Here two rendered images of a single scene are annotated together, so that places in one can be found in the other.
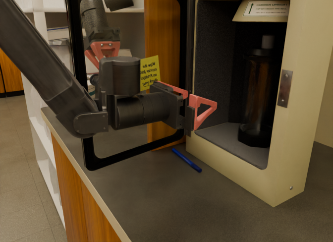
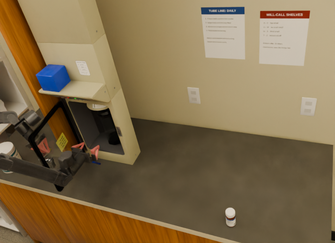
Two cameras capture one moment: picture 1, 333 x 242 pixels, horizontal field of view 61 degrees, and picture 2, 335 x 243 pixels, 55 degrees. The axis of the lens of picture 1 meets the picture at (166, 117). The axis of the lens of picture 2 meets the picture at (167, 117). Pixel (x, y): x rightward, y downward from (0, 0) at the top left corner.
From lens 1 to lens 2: 1.25 m
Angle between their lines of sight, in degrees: 30
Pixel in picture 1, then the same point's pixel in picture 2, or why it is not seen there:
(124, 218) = (85, 199)
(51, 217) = not seen: outside the picture
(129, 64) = (70, 157)
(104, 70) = (64, 163)
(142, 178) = (79, 180)
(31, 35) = (43, 169)
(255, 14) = (97, 107)
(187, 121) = (93, 158)
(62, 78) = (55, 174)
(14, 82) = not seen: outside the picture
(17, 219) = not seen: outside the picture
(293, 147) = (129, 144)
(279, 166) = (128, 153)
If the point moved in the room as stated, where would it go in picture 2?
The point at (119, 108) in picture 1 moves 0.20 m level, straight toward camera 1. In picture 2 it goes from (72, 170) to (95, 189)
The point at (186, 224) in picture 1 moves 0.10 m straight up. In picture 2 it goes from (107, 188) to (102, 176)
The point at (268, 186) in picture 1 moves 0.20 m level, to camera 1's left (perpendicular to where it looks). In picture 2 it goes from (127, 159) to (96, 178)
